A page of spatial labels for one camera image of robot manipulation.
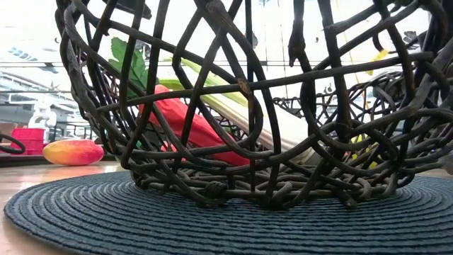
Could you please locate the red carrot with green leaves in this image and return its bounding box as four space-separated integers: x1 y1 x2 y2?
108 37 251 167

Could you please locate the red and yellow mango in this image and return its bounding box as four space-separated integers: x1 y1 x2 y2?
42 138 105 166

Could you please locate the green and white celery bunch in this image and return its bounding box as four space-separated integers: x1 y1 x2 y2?
157 56 316 166

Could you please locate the dark brown wicker basket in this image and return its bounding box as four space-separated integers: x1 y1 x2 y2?
55 0 453 210

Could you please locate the red plastic bin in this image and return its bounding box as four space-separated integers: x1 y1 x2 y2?
9 148 45 156
11 139 45 151
11 127 46 141

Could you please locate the black curved loop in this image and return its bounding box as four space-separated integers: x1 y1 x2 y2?
0 133 26 155

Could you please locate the dark blue round woven placemat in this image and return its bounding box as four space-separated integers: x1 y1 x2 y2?
3 170 453 255

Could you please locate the small yellow tag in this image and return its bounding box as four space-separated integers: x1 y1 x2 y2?
365 48 390 76

